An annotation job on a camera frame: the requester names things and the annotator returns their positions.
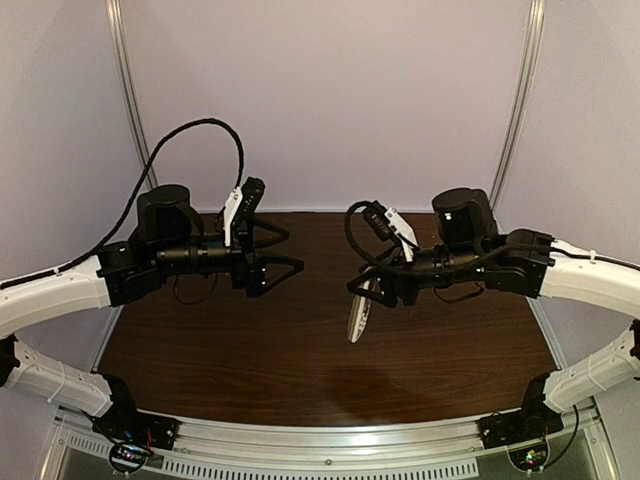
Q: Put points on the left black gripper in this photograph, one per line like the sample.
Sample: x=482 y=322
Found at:
x=248 y=277

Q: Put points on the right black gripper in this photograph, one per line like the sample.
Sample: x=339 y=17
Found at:
x=408 y=293

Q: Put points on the white remote control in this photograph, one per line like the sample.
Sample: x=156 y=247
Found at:
x=359 y=314

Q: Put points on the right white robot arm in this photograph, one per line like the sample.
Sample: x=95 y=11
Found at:
x=524 y=262

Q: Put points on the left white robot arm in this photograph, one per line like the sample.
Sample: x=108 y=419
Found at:
x=169 y=241

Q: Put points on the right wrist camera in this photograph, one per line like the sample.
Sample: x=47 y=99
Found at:
x=388 y=224

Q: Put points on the left aluminium corner post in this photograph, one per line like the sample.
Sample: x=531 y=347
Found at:
x=116 y=25

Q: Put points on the aluminium corner post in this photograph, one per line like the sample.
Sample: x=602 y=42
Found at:
x=116 y=25
x=533 y=34

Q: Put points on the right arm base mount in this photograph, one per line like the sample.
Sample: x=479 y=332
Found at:
x=522 y=425

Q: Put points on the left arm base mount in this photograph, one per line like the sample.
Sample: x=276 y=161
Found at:
x=143 y=429

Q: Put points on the white slotted cable duct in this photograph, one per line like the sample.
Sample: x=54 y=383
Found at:
x=88 y=458

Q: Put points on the aluminium front rail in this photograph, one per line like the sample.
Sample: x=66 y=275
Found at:
x=400 y=445

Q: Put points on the right aluminium corner post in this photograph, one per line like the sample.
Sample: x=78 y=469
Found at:
x=533 y=34

